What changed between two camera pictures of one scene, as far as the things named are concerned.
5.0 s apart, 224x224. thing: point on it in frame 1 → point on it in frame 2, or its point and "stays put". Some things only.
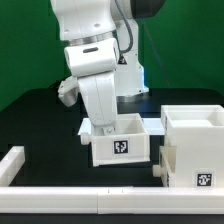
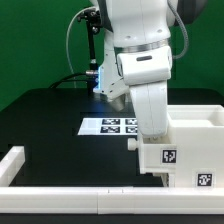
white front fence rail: (111, 200) stays put
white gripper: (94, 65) → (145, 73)
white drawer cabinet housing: (197, 132) stays put
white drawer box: (129, 143) → (157, 155)
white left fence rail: (11, 164) stays put
